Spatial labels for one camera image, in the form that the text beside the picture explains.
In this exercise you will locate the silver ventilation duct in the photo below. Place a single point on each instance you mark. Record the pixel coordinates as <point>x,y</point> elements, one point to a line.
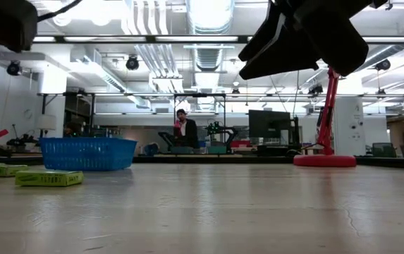
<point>210,17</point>

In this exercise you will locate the green staples box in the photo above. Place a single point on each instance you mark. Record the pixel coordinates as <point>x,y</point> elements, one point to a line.
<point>0,170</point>
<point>50,178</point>

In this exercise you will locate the black aluminium table frame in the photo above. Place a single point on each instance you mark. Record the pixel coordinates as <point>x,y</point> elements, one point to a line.
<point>223,159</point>

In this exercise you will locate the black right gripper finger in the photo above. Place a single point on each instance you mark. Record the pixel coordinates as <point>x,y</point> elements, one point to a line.
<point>282,60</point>
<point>263,35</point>

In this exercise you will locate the red desk lamp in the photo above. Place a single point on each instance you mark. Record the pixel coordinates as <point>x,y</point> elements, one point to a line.
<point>325,161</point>

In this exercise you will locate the person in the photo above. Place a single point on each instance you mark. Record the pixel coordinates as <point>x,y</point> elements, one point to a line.
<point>189,132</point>

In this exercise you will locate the white table lamp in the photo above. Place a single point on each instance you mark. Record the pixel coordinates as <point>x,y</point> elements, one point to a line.
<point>46,122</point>

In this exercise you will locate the black background monitor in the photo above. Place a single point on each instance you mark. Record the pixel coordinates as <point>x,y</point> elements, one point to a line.
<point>268,123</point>

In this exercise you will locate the background black frame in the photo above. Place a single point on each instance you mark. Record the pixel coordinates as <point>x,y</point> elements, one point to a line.
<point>198,95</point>

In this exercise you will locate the black overhead frame bar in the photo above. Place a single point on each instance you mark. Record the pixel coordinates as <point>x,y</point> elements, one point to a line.
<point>152,39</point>

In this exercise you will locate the black ceiling spotlight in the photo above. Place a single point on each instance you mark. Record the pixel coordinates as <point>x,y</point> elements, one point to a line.
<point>316,89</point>
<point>14,68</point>
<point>132,63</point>
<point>383,65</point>

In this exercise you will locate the blue plastic basket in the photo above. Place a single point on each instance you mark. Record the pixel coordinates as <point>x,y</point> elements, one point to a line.
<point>89,155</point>

